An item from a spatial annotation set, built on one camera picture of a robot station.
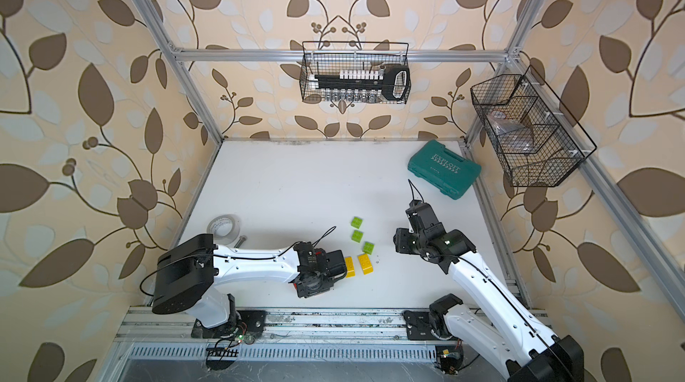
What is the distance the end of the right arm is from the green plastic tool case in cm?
38

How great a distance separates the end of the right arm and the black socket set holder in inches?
17.0

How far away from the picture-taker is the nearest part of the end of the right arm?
0.54 meters

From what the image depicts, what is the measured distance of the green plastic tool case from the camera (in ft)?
3.37

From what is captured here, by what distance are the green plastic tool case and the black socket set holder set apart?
335mm
